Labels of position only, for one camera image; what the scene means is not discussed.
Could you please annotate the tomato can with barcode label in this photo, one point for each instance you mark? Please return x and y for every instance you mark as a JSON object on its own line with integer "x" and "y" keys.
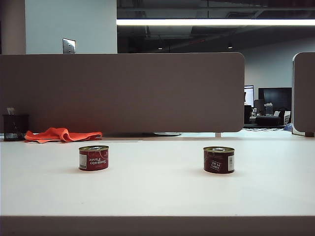
{"x": 216, "y": 161}

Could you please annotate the tomato paste can white lettering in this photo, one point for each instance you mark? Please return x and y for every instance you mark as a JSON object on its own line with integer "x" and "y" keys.
{"x": 93, "y": 159}

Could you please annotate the silver monitor stand base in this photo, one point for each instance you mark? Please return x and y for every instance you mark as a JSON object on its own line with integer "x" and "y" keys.
{"x": 167, "y": 134}

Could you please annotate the wide grey desk divider panel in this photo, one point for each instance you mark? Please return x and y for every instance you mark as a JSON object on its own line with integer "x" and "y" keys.
{"x": 123, "y": 93}

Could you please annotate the lit computer monitor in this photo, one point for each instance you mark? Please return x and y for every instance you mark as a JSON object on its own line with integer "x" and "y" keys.
{"x": 249, "y": 96}

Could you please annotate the orange cloth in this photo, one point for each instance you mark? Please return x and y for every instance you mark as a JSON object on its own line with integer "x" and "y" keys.
{"x": 61, "y": 134}

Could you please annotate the black background seat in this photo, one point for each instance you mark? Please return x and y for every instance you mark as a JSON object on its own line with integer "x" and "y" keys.
{"x": 267, "y": 120}

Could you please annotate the long ceiling light strip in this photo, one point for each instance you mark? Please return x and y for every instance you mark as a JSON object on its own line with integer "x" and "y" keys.
{"x": 216, "y": 22}

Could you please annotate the large dark screen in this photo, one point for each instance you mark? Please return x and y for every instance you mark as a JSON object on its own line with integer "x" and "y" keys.
{"x": 275, "y": 96}

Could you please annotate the black mesh pen holder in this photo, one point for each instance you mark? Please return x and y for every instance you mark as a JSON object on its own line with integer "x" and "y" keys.
{"x": 14, "y": 126}

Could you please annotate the small item in pen holder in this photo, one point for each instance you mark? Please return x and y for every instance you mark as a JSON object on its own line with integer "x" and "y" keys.
{"x": 10, "y": 110}

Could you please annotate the narrow grey desk divider panel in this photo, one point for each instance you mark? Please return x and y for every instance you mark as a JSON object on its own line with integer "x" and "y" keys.
{"x": 305, "y": 93}

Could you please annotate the brown divider support foot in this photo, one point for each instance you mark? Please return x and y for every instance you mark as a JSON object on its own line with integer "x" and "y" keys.
{"x": 309, "y": 134}

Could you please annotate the metal wall plate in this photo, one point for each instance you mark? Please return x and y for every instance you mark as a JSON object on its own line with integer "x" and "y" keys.
{"x": 68, "y": 45}

